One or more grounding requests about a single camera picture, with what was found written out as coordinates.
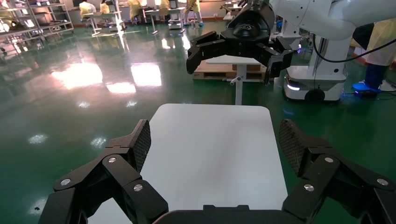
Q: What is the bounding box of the white work table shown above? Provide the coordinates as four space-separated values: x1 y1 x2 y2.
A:
82 11 125 36
144 7 186 35
220 1 245 21

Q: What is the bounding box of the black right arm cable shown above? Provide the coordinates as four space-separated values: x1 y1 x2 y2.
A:
312 33 396 64

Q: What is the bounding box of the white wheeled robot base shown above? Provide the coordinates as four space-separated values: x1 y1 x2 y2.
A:
272 18 353 103

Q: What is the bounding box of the grey metal shelving rack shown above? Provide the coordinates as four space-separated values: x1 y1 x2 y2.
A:
0 0 43 46
26 0 75 38

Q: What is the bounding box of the small white mobile robot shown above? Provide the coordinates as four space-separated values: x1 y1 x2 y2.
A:
168 14 184 30

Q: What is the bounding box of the white pedestal table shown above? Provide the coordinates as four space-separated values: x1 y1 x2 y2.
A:
205 55 270 106

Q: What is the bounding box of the black floor device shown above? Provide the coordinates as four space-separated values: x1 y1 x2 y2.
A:
354 90 379 100

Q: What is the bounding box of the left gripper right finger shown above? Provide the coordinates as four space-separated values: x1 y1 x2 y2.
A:
278 119 396 224

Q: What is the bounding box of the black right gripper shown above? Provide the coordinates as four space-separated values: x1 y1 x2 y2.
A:
186 2 294 86

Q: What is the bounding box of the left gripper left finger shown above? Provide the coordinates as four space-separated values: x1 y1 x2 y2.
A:
38 119 170 224

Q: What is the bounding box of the wooden pallet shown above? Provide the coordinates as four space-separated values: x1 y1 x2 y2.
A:
192 60 269 83

